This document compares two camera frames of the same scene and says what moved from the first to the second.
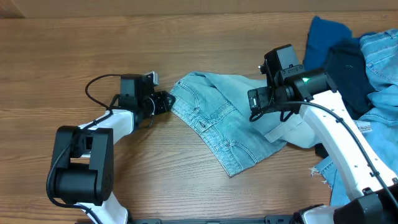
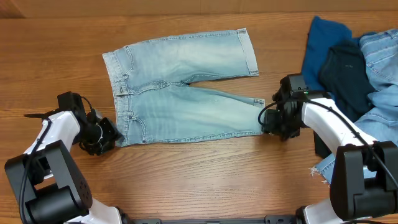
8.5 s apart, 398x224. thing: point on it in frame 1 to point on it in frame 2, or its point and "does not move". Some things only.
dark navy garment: [344, 66] does not move
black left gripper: [162, 103] to [109, 134]
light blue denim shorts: [217, 106] to [153, 102]
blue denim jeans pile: [379, 127] does not move
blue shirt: [321, 35] does not move
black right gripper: [261, 100] to [273, 123]
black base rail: [279, 219] does not move
